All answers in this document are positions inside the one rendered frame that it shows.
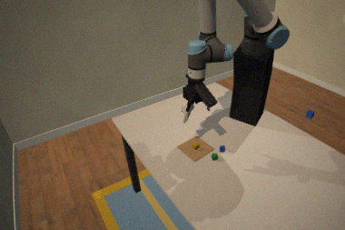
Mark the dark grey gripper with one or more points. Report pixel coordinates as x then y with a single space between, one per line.
191 96

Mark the yellow die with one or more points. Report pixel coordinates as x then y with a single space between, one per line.
195 146

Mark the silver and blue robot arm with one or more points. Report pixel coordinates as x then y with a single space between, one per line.
209 49

